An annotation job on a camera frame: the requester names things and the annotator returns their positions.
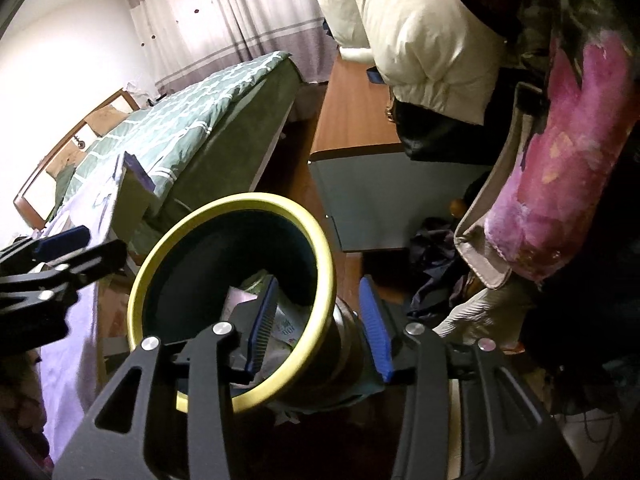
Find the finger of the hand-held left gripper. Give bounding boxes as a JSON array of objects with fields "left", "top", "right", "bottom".
[
  {"left": 0, "top": 239, "right": 128, "bottom": 356},
  {"left": 0, "top": 226, "right": 92, "bottom": 263}
]

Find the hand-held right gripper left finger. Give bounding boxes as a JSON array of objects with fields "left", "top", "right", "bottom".
[{"left": 52, "top": 275, "right": 281, "bottom": 480}]

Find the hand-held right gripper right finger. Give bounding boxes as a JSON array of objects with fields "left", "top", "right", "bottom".
[{"left": 358, "top": 276, "right": 583, "bottom": 480}]

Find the green and white plastic bottle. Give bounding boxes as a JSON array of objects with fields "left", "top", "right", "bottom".
[{"left": 272, "top": 292, "right": 313, "bottom": 361}]

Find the pink milk carton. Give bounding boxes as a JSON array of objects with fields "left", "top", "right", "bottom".
[{"left": 220, "top": 285, "right": 258, "bottom": 323}]

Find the yellow-rimmed dark bin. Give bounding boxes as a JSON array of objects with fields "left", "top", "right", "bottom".
[{"left": 127, "top": 192, "right": 396, "bottom": 416}]

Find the brown pillow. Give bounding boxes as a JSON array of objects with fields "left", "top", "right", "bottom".
[
  {"left": 47, "top": 149, "right": 87, "bottom": 182},
  {"left": 85, "top": 105, "right": 131, "bottom": 137}
]

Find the dark cloth on floor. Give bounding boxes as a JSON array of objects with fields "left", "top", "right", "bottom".
[{"left": 407, "top": 217, "right": 476, "bottom": 318}]

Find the purple floral tablecloth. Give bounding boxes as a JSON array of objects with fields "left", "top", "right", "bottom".
[{"left": 35, "top": 152, "right": 156, "bottom": 466}]

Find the white knitted cloth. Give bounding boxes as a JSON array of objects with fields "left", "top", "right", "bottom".
[{"left": 432, "top": 280, "right": 531, "bottom": 346}]

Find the green checked quilt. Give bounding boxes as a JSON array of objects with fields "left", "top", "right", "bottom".
[{"left": 47, "top": 50, "right": 296, "bottom": 226}]

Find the wooden bed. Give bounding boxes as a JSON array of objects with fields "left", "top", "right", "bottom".
[{"left": 12, "top": 50, "right": 307, "bottom": 256}]

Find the wooden cabinet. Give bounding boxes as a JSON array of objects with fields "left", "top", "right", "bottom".
[{"left": 307, "top": 52, "right": 493, "bottom": 253}]

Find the black leather bag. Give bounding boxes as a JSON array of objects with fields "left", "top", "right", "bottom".
[{"left": 390, "top": 67, "right": 546, "bottom": 166}]

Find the black padded coat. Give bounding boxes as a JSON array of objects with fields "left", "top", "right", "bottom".
[{"left": 515, "top": 255, "right": 640, "bottom": 416}]

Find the pink floral cloth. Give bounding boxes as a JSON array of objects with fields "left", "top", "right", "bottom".
[{"left": 455, "top": 25, "right": 640, "bottom": 291}]

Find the pink and white curtain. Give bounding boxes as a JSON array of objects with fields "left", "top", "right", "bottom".
[{"left": 120, "top": 0, "right": 341, "bottom": 96}]

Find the white down jacket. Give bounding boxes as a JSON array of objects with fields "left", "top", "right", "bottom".
[{"left": 305, "top": 0, "right": 516, "bottom": 126}]

